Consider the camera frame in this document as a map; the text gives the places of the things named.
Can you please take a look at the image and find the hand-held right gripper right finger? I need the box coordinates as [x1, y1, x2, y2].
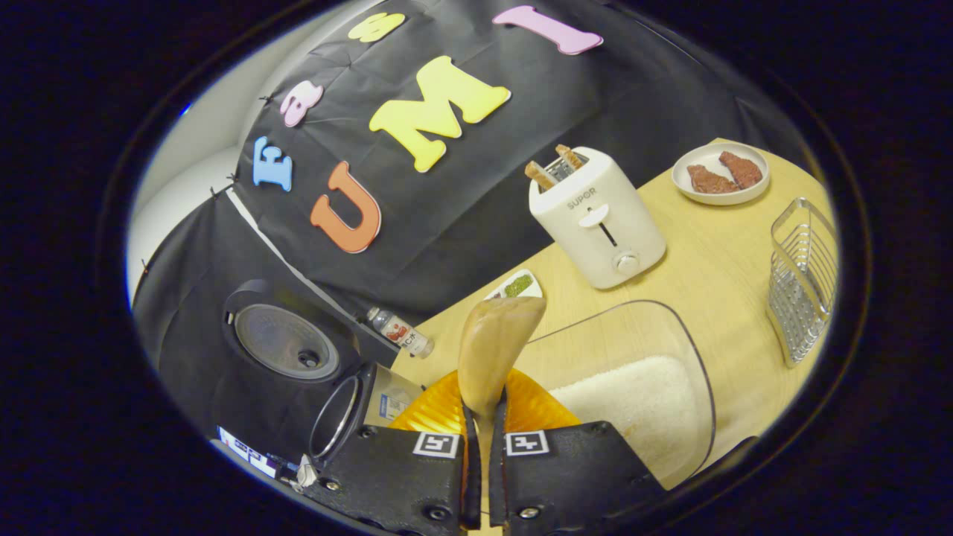
[488, 368, 669, 536]

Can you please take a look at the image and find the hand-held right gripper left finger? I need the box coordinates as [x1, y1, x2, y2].
[298, 370, 483, 536]

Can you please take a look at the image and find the wooden spoon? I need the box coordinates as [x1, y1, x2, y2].
[457, 296, 548, 514]

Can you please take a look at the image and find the dark grey rice cooker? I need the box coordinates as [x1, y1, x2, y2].
[222, 279, 427, 468]

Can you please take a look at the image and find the wire metal chopstick holder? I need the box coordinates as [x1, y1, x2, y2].
[765, 197, 840, 369]

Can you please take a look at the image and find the small glass spice bottle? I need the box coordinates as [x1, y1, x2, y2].
[366, 307, 435, 360]

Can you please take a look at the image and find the clear plastic container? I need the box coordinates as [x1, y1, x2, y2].
[514, 300, 717, 490]

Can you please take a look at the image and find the divided white condiment dish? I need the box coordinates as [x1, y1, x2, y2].
[484, 269, 544, 302]

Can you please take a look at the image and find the black backdrop cloth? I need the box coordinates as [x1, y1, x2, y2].
[130, 0, 812, 477]

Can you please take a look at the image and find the white toaster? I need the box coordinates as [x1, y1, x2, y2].
[529, 147, 667, 290]

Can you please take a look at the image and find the round white plate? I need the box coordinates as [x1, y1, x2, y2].
[672, 141, 771, 206]

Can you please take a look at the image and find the red meat piece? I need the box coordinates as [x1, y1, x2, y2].
[686, 165, 739, 195]
[718, 151, 764, 188]

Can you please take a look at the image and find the white blue wall poster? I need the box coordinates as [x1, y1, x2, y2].
[216, 426, 299, 479]

